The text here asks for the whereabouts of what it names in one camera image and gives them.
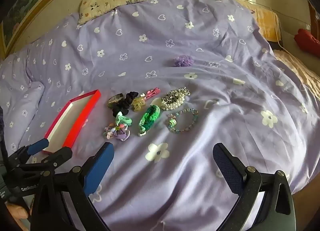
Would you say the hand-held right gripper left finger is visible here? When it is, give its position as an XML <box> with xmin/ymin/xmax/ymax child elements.
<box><xmin>30</xmin><ymin>142</ymin><xmax>115</xmax><ymax>231</ymax></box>

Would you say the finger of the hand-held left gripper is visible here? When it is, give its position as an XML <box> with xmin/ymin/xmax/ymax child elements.
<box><xmin>41</xmin><ymin>147</ymin><xmax>73</xmax><ymax>170</ymax></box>
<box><xmin>7</xmin><ymin>138</ymin><xmax>50</xmax><ymax>169</ymax></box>

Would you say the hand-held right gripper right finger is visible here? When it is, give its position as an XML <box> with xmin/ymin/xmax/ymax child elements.
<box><xmin>212</xmin><ymin>142</ymin><xmax>294</xmax><ymax>231</ymax></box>

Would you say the colourful bead hair tie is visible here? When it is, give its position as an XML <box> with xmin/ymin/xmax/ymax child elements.
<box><xmin>103</xmin><ymin>124</ymin><xmax>125</xmax><ymax>139</ymax></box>

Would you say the red cardboard box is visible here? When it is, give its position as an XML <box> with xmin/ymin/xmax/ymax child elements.
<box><xmin>42</xmin><ymin>90</ymin><xmax>102</xmax><ymax>155</ymax></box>

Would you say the mint green hair tie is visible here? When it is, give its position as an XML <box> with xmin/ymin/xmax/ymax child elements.
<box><xmin>114</xmin><ymin>112</ymin><xmax>133</xmax><ymax>128</ymax></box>

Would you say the black scrunchie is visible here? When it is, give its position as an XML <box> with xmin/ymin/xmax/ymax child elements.
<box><xmin>112</xmin><ymin>91</ymin><xmax>139</xmax><ymax>117</ymax></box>

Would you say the green knitted scrunchie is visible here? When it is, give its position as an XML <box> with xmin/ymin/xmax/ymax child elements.
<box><xmin>137</xmin><ymin>105</ymin><xmax>160</xmax><ymax>136</ymax></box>

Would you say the pastel beaded bracelet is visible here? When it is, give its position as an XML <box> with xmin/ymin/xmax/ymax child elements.
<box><xmin>167</xmin><ymin>109</ymin><xmax>199</xmax><ymax>133</ymax></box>

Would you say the pink hair clip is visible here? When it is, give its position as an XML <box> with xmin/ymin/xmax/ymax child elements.
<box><xmin>141</xmin><ymin>87</ymin><xmax>160</xmax><ymax>100</ymax></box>

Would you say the person's left hand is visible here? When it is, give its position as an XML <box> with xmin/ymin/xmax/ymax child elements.
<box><xmin>6</xmin><ymin>201</ymin><xmax>32</xmax><ymax>223</ymax></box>

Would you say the yellow hair claw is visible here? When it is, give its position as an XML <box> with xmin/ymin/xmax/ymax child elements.
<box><xmin>132</xmin><ymin>95</ymin><xmax>147</xmax><ymax>112</ymax></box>

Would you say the purple pom flower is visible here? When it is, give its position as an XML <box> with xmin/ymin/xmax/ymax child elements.
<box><xmin>173</xmin><ymin>55</ymin><xmax>195</xmax><ymax>68</ymax></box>

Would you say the peach quilt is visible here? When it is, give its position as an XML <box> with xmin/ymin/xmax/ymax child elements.
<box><xmin>272</xmin><ymin>49</ymin><xmax>320</xmax><ymax>102</ymax></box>

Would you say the purple flower print blanket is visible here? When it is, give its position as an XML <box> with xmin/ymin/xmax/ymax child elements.
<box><xmin>0</xmin><ymin>0</ymin><xmax>320</xmax><ymax>231</ymax></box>

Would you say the red cloth bundle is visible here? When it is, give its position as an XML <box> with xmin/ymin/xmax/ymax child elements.
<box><xmin>294</xmin><ymin>29</ymin><xmax>320</xmax><ymax>60</ymax></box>

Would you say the yellow towel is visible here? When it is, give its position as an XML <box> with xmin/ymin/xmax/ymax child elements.
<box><xmin>246</xmin><ymin>5</ymin><xmax>283</xmax><ymax>44</ymax></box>

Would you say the purple hair tie with flower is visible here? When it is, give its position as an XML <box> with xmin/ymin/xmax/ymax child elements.
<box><xmin>111</xmin><ymin>127</ymin><xmax>132</xmax><ymax>142</ymax></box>

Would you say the pearl bracelet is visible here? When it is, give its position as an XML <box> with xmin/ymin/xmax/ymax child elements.
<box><xmin>161</xmin><ymin>87</ymin><xmax>191</xmax><ymax>111</ymax></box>

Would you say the wall poster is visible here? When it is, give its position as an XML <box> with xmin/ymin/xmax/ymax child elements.
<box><xmin>0</xmin><ymin>0</ymin><xmax>78</xmax><ymax>55</ymax></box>

